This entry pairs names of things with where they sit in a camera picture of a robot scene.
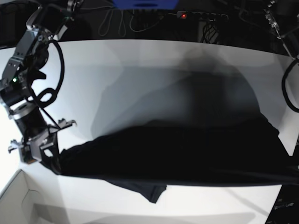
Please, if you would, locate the grey looped cable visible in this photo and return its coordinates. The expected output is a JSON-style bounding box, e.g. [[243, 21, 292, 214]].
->
[[98, 7, 164, 37]]

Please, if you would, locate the black power strip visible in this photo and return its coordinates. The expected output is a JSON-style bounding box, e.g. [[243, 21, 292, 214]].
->
[[175, 11, 229, 21]]

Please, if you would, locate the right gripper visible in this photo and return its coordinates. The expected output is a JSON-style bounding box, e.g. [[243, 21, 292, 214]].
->
[[8, 119, 77, 168]]

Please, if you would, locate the white cardboard box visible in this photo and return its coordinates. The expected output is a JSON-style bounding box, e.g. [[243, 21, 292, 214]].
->
[[0, 169, 47, 224]]

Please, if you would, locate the black t-shirt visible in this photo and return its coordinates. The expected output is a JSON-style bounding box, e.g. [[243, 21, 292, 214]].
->
[[55, 70, 299, 205]]

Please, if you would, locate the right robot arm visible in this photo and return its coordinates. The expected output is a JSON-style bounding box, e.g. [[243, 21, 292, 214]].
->
[[0, 0, 83, 172]]

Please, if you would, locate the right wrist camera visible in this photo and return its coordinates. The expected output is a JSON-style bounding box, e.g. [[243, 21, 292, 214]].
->
[[19, 141, 42, 165]]

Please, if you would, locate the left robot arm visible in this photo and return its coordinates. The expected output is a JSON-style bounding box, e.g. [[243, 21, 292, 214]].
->
[[264, 0, 299, 113]]

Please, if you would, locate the blue plastic bin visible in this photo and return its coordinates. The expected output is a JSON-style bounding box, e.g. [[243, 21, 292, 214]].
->
[[113, 0, 178, 10]]

